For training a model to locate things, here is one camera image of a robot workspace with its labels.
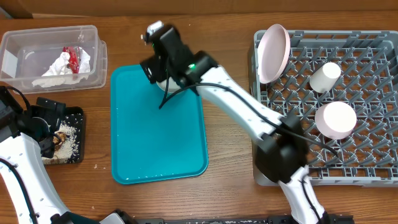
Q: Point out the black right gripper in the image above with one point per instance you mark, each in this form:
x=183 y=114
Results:
x=153 y=68

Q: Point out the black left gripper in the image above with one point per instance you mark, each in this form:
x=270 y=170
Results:
x=52 y=115

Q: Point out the brown food scrap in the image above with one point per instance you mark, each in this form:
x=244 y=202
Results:
x=59 y=139

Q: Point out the white napkin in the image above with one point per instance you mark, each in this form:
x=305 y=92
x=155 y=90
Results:
x=59 y=74

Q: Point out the red snack wrapper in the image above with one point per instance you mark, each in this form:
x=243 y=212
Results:
x=74 y=60

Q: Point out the small white paper piece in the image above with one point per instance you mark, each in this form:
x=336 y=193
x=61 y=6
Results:
x=84 y=62

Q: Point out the large white plate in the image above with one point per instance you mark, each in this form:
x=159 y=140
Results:
x=273 y=53

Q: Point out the white cup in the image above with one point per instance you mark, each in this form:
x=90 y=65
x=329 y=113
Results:
x=325 y=77

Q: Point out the small white plate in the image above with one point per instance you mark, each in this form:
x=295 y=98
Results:
x=335 y=120

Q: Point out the grey saucer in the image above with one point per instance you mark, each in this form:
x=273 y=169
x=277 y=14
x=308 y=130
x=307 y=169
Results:
x=170 y=85

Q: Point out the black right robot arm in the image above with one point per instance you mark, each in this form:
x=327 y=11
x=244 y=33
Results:
x=281 y=147

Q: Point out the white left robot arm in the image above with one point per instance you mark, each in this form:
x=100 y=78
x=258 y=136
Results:
x=27 y=135

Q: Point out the grey dishwasher rack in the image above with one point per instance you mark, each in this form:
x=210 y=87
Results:
x=368 y=83

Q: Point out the black plastic tray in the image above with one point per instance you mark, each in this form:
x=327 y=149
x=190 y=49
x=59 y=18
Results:
x=74 y=117

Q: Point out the pile of white rice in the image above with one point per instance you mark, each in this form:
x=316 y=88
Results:
x=69 y=148

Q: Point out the clear plastic bin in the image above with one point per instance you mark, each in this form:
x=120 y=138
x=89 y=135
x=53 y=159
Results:
x=27 y=54

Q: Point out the teal serving tray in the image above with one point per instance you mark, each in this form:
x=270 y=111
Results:
x=149 y=142

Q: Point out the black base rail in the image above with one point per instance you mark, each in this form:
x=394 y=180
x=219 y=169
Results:
x=276 y=219

